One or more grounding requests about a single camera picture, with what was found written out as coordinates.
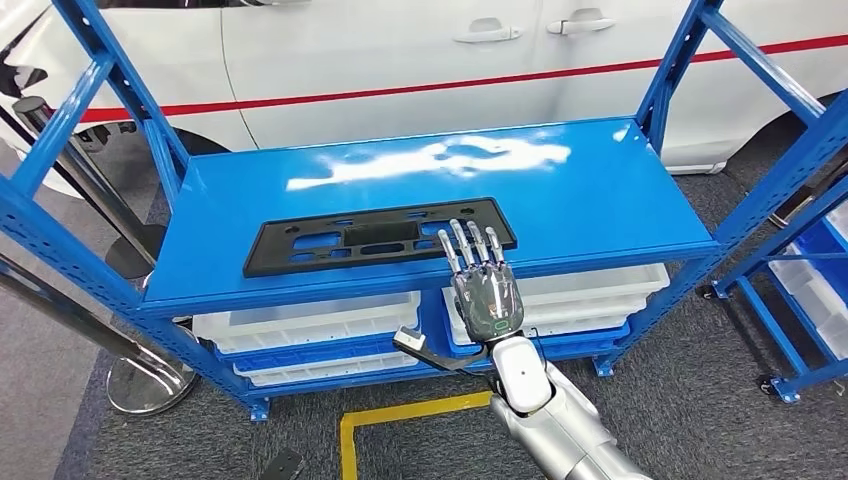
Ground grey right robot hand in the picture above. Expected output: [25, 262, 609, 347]
[437, 219, 525, 344]

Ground black plastic plate holder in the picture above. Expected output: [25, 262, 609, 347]
[242, 197, 518, 280]

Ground blue metal shelf rack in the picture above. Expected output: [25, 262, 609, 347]
[0, 0, 848, 423]

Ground blue wheeled shelf rack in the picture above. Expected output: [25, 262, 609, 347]
[702, 188, 848, 405]

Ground blue plastic bin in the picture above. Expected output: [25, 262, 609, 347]
[447, 321, 631, 362]

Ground white car red stripe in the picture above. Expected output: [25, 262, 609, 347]
[0, 0, 848, 200]

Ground dark round stanchion base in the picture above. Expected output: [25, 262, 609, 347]
[104, 223, 168, 281]

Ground black camera bracket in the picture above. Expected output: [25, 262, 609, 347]
[396, 331, 495, 374]

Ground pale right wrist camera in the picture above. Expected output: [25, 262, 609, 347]
[392, 326, 429, 354]

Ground chrome stanchion post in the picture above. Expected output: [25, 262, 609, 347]
[13, 95, 164, 293]
[768, 152, 848, 230]
[0, 254, 198, 417]

